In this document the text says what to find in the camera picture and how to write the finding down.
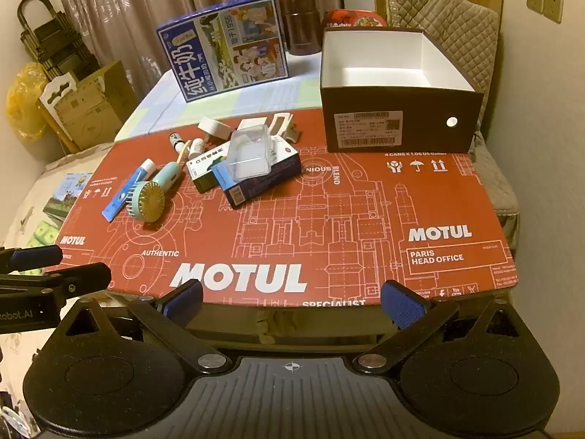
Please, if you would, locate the sheer patterned curtain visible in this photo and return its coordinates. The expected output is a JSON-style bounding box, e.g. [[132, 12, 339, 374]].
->
[[50, 0, 188, 97]]

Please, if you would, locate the brown cardboard carton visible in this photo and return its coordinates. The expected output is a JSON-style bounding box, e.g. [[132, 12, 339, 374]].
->
[[55, 60, 138, 154]]

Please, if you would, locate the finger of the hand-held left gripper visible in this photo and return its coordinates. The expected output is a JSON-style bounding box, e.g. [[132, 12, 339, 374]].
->
[[0, 263, 113, 300], [0, 245, 63, 271]]

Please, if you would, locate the printed blanket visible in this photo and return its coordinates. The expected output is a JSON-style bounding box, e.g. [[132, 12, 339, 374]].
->
[[0, 142, 113, 257]]

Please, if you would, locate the brown metal thermos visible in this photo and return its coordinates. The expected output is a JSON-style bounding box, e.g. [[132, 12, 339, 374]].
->
[[279, 0, 317, 57]]

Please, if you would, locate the dark folded rack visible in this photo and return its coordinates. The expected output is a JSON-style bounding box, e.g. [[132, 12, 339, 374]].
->
[[17, 0, 99, 83]]

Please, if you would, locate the white plastic clip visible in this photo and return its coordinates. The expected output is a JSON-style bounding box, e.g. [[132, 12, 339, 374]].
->
[[237, 112, 303, 143]]

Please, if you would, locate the red instant rice bowl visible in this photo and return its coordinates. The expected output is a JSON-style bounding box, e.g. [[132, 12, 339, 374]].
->
[[321, 8, 389, 29]]

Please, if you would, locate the red printed mat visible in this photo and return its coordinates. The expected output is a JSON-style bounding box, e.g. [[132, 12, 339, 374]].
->
[[54, 109, 517, 307]]

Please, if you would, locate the white cardboard handle flap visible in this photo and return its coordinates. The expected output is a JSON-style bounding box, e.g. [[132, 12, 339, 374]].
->
[[39, 72, 79, 115]]

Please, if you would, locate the brown cardboard box white inside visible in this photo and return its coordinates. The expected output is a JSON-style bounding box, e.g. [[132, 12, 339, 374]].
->
[[318, 27, 485, 154]]

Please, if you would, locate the blue medicine box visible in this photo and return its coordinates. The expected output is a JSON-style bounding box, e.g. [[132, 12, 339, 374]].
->
[[211, 135, 301, 209]]

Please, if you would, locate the teal handheld fan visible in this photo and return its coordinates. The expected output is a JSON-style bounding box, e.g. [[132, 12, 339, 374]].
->
[[129, 149, 188, 224]]

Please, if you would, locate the beige quilted chair cover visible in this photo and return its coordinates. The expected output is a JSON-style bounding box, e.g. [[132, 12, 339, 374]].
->
[[385, 0, 522, 232]]

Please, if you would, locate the white charger with prongs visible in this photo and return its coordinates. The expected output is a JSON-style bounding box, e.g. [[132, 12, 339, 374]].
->
[[208, 121, 232, 143]]

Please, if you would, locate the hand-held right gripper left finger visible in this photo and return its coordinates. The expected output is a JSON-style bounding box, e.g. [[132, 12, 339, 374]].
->
[[59, 279, 229, 374]]

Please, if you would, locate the blue tube white cap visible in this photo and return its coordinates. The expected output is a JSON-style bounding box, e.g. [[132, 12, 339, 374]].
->
[[101, 158, 156, 222]]

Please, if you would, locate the pastel plaid tablecloth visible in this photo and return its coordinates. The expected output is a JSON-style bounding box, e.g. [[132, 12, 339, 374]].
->
[[114, 52, 330, 142]]

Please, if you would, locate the blue illustrated milk carton box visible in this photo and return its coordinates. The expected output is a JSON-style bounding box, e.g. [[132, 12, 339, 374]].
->
[[156, 0, 290, 104]]

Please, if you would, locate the green medicine box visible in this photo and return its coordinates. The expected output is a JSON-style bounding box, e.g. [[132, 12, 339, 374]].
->
[[187, 144, 229, 193]]

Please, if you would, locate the clear plastic case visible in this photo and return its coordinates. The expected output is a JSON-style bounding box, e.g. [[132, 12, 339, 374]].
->
[[227, 124, 273, 179]]

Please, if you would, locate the yellow plastic bag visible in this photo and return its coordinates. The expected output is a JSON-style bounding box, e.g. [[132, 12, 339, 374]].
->
[[5, 61, 49, 142]]

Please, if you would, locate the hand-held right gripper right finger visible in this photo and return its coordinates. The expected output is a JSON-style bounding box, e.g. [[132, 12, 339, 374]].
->
[[359, 279, 526, 374]]

